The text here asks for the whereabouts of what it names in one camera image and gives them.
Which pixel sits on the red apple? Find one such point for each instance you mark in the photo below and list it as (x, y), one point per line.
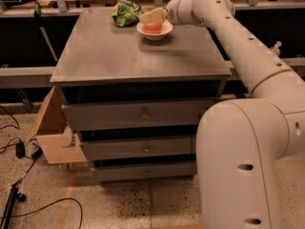
(152, 28)

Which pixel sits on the black power adapter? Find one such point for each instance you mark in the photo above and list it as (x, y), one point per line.
(20, 150)

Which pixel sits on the grey metal rail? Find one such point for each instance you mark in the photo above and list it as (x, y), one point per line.
(39, 77)

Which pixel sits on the grey bottom drawer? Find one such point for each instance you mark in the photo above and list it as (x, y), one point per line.
(145, 171)

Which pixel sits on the white paper bowl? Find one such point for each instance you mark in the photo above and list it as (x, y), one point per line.
(167, 27)

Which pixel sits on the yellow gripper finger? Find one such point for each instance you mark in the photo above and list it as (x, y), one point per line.
(154, 16)

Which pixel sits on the grey middle drawer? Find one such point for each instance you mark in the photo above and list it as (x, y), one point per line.
(139, 147)

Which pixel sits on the grey drawer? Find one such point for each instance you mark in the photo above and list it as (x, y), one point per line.
(139, 147)
(145, 171)
(138, 114)

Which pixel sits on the green chip bag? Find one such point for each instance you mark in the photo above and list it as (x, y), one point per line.
(126, 13)

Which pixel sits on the grey top drawer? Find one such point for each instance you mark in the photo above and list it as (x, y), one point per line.
(138, 114)

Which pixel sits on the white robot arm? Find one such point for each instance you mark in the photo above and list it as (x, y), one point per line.
(239, 140)

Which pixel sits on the grey drawer cabinet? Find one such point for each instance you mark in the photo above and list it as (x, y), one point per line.
(103, 63)

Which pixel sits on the clear sanitizer bottle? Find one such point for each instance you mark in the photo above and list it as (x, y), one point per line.
(276, 48)

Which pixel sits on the black tripod leg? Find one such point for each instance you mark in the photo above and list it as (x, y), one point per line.
(13, 196)

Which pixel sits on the cardboard box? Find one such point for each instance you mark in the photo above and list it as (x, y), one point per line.
(58, 142)

